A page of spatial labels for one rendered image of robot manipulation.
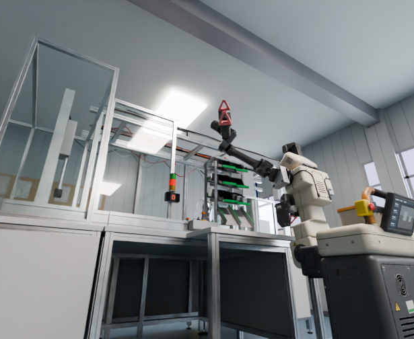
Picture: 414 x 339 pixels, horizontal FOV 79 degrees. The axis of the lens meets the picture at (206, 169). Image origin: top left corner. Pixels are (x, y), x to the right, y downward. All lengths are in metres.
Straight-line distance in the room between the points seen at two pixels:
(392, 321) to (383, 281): 0.13
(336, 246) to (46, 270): 1.35
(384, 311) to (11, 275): 1.54
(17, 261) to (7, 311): 0.20
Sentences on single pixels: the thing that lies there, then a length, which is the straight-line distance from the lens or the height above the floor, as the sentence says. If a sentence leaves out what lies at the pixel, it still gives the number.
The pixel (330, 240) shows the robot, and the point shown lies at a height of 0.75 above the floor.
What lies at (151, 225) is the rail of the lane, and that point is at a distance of 1.69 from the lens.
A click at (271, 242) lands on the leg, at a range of 1.76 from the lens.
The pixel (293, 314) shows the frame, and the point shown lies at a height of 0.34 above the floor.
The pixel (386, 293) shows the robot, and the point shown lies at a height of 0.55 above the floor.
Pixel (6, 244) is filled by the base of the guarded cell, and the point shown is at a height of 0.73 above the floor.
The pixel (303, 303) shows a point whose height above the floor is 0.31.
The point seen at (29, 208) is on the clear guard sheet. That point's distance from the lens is 1.57.
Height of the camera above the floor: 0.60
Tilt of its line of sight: 23 degrees up
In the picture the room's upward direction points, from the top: straight up
